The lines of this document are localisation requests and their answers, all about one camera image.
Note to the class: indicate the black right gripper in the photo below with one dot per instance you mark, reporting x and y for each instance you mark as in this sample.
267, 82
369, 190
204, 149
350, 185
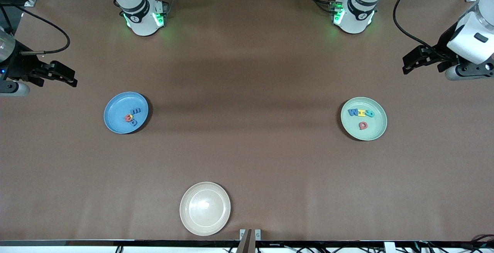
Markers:
20, 66

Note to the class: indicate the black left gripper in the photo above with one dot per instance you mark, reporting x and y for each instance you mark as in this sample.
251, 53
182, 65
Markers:
442, 50

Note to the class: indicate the teal digit 6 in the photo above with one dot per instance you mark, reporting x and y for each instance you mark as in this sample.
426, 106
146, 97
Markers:
369, 113

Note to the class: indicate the red foam letter w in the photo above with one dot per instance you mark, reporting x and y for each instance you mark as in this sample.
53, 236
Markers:
127, 118

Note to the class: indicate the blue foam letter W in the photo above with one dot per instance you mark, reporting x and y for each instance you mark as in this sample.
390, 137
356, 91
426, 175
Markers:
353, 112

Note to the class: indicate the blue foam letter m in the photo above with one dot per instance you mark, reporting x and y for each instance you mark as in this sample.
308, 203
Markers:
136, 111

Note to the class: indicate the red foam letter Q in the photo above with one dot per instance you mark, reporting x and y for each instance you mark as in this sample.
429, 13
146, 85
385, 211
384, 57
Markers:
360, 125

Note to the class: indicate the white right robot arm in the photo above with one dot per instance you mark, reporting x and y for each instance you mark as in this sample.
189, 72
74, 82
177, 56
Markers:
141, 17

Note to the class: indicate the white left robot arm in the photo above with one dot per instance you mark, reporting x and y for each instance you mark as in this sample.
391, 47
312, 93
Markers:
353, 17

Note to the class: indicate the blue plate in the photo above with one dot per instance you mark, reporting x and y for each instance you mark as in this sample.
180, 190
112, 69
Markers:
115, 106

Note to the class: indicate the green plate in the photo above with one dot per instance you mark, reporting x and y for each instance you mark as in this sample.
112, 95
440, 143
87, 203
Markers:
376, 131

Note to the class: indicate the beige plate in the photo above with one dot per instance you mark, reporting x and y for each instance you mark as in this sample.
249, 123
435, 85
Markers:
205, 208

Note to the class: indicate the front camera mount bracket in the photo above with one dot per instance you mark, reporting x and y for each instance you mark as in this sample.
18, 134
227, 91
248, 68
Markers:
247, 245

